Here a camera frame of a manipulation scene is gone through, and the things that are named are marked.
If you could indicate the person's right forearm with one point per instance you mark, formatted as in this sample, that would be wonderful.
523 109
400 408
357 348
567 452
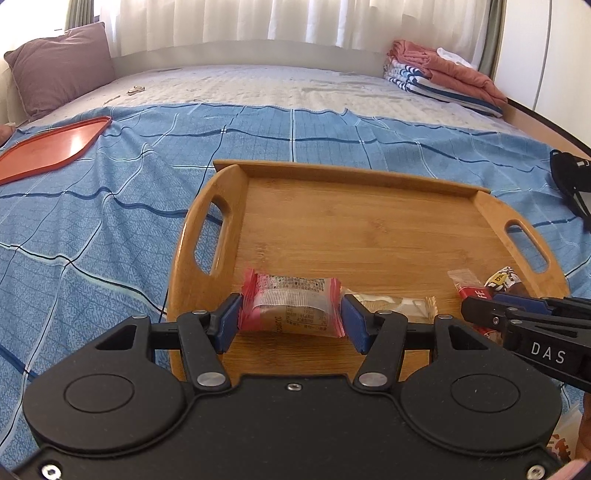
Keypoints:
584 429

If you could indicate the wooden serving tray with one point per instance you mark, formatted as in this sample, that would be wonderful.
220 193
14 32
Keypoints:
369 221

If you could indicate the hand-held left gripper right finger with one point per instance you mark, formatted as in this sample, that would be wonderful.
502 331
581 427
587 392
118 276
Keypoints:
353 323

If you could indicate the blue white striped blanket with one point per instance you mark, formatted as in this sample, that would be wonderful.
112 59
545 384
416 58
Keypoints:
415 78

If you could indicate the red biscuit packet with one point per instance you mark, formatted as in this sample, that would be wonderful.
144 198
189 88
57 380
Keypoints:
473 291

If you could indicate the small metal object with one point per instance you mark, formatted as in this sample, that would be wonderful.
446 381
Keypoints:
135 89

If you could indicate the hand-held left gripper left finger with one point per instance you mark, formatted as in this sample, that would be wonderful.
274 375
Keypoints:
229 321

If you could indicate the brown snack packet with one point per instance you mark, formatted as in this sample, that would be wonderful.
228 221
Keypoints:
503 279

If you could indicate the folded blankets pile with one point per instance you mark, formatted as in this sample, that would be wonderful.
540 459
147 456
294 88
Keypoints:
461 74

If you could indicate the purple pillow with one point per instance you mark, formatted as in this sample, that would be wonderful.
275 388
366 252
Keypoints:
60 64

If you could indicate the white quilted mattress pad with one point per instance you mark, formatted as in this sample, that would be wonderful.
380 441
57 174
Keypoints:
277 87

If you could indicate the black bag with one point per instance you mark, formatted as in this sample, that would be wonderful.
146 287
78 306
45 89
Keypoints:
565 180

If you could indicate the pink cloth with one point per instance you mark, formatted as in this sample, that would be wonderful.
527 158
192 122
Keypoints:
5 134

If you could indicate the grey bed headboard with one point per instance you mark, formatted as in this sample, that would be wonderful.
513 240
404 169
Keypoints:
231 53

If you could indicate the wooden bed frame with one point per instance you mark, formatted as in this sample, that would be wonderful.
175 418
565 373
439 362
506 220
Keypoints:
545 129

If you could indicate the white folded cloth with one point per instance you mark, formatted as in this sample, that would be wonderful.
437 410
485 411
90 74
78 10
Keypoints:
455 57

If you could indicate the white sheer curtain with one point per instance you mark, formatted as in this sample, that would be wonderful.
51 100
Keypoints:
277 21

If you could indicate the blue plaid bedsheet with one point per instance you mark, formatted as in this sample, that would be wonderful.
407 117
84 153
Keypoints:
115 230

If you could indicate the pink-edged snack packet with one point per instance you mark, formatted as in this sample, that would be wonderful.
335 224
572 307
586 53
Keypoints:
291 300

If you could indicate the grey-green curtain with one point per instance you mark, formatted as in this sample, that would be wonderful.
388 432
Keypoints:
78 11
490 37

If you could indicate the white orange printed packet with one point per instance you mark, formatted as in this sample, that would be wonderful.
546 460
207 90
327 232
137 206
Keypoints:
563 434

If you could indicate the red plastic tray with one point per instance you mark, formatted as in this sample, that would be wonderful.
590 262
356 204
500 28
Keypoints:
46 147

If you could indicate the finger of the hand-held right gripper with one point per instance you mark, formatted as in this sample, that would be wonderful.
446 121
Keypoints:
482 314
521 300

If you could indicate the beige snack packet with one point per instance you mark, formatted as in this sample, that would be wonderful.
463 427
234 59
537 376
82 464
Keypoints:
401 304

